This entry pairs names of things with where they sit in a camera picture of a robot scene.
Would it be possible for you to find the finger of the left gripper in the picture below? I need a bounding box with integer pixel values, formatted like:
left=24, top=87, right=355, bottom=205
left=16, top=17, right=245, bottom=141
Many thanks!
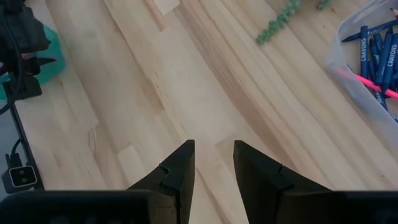
left=29, top=57, right=58, bottom=77

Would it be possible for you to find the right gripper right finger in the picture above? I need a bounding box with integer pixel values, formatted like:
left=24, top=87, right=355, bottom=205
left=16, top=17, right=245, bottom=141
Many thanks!
left=233, top=139, right=332, bottom=224

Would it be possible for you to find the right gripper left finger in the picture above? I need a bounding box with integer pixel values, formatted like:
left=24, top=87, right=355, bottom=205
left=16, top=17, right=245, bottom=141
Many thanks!
left=126, top=139, right=196, bottom=224

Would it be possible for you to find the clear plastic bin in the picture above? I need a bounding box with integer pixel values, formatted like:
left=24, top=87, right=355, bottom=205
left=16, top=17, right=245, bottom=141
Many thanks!
left=325, top=0, right=398, bottom=151

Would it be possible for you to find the pink pencil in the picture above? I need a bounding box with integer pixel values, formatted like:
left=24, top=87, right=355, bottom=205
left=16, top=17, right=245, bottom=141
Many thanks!
left=337, top=68, right=398, bottom=100

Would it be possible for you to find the blue crayon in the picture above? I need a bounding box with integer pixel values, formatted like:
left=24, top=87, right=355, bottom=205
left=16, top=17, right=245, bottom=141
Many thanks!
left=385, top=34, right=398, bottom=94
left=359, top=25, right=370, bottom=80
left=377, top=90, right=389, bottom=112
left=373, top=32, right=384, bottom=55
left=368, top=58, right=377, bottom=82
left=341, top=19, right=398, bottom=44
left=374, top=32, right=395, bottom=86

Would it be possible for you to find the teal plastic bin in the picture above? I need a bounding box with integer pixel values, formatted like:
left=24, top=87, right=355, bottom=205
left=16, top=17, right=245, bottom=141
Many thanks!
left=0, top=24, right=67, bottom=101

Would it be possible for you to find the potted succulent plant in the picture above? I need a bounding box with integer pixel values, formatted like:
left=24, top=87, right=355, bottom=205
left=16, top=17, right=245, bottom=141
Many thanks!
left=255, top=0, right=332, bottom=45

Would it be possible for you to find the small black table camera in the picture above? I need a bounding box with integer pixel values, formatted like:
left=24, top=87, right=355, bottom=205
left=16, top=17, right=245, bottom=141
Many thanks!
left=1, top=139, right=39, bottom=195

